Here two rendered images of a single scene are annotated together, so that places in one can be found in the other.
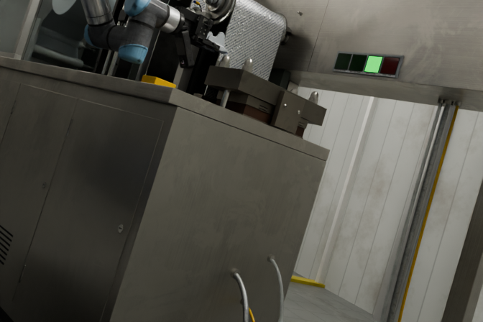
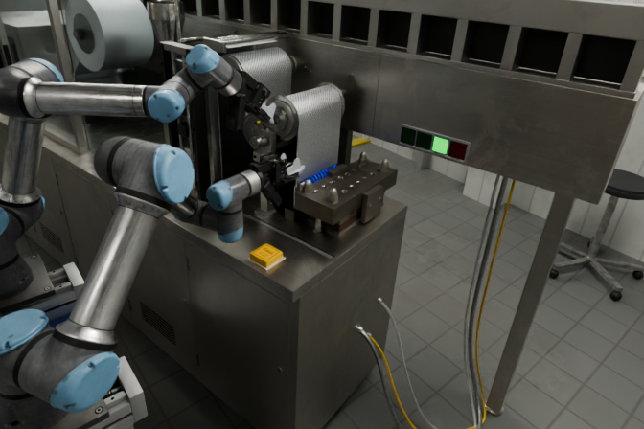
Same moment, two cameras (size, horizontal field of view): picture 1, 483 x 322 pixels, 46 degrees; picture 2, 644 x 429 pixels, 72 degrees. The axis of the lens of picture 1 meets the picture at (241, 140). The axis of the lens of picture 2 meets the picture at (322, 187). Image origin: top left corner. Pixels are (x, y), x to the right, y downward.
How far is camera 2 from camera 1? 110 cm
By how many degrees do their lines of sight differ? 31
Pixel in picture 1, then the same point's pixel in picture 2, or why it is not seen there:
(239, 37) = (309, 143)
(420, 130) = not seen: hidden behind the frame
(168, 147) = (301, 324)
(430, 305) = not seen: hidden behind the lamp
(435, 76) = (504, 169)
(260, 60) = (329, 144)
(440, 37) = (506, 131)
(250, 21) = (313, 123)
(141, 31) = (234, 219)
